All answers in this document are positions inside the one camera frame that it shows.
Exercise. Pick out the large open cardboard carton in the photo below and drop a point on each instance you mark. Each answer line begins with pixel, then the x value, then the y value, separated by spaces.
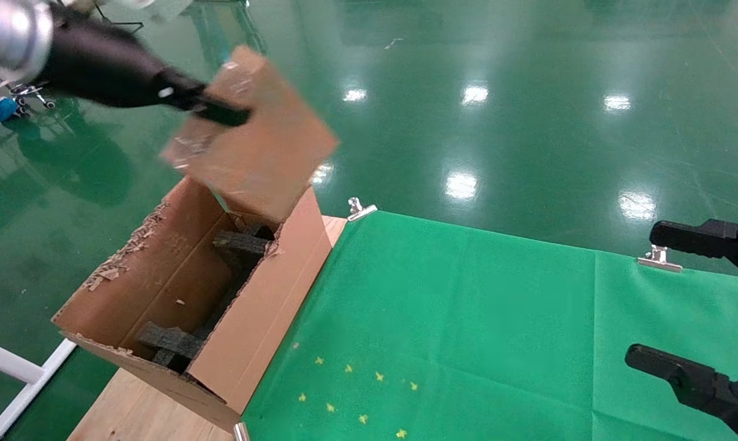
pixel 264 318

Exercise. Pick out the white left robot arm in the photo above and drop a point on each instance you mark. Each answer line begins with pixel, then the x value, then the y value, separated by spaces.
pixel 7 30

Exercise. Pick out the white pipe frame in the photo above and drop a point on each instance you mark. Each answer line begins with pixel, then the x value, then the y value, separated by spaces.
pixel 13 366

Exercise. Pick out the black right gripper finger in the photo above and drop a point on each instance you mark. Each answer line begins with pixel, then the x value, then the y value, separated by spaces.
pixel 705 389
pixel 711 239

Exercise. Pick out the black tripod stand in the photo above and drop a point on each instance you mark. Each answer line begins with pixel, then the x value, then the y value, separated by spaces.
pixel 124 26

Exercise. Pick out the small taped cardboard box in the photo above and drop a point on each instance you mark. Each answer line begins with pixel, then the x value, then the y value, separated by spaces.
pixel 264 147

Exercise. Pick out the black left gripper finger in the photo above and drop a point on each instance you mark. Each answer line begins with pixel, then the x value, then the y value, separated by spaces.
pixel 225 114

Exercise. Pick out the green cloth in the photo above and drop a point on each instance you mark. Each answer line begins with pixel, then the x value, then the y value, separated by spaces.
pixel 497 337

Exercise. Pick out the wheeled metal stool base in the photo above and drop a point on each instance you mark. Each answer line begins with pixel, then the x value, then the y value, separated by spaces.
pixel 29 90

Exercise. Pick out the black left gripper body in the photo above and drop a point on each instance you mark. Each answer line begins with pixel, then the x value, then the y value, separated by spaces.
pixel 111 73

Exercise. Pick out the blue shoe cover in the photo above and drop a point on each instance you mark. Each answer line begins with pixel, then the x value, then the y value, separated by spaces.
pixel 5 110

